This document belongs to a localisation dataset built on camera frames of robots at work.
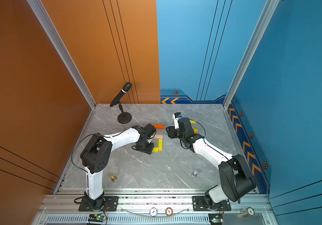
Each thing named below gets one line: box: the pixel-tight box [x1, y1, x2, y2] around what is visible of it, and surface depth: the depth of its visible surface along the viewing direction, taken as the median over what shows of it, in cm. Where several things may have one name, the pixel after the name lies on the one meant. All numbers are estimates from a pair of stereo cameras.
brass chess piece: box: [109, 173, 118, 182], surface depth 82 cm
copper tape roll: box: [165, 207, 174, 217], surface depth 72 cm
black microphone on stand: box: [109, 82, 133, 124], surface depth 98 cm
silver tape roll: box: [240, 206, 256, 219], surface depth 67 cm
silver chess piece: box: [191, 169, 198, 178], surface depth 82 cm
